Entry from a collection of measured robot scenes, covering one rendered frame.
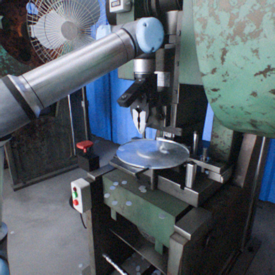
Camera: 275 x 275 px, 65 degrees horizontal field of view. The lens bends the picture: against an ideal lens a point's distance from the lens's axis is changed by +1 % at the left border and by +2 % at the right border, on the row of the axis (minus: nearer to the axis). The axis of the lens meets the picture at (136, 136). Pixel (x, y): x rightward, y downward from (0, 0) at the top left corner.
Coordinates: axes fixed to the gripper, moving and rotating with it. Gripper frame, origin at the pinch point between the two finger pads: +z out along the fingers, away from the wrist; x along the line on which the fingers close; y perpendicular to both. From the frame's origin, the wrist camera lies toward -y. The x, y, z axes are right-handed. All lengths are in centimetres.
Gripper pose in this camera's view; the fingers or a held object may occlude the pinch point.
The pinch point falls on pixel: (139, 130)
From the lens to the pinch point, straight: 78.1
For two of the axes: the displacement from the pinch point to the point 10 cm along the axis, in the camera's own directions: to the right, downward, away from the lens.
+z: 0.0, 9.4, 3.4
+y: 6.9, -2.4, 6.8
